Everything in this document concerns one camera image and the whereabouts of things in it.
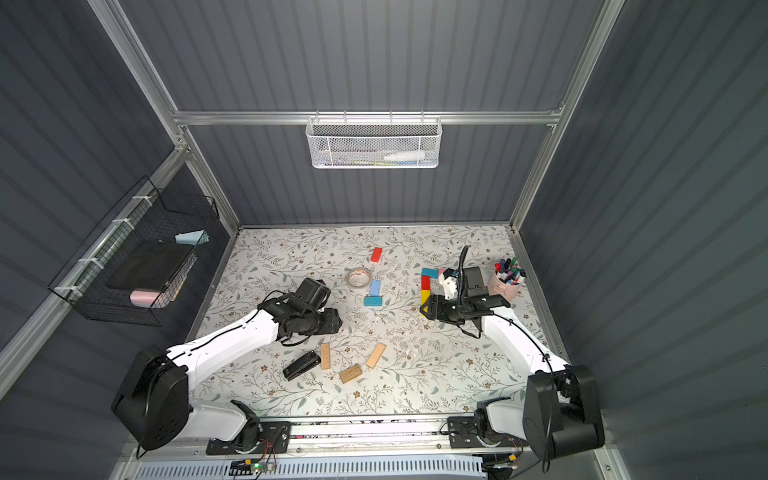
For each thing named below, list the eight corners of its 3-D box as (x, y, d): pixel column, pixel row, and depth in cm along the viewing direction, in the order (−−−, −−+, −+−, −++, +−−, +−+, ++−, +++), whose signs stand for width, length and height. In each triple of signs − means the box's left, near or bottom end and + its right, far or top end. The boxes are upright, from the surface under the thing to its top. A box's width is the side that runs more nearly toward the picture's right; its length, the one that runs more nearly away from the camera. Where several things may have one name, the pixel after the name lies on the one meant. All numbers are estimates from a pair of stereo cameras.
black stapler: (288, 382, 84) (285, 378, 82) (284, 372, 86) (280, 368, 83) (321, 362, 88) (319, 358, 85) (317, 353, 90) (315, 348, 87)
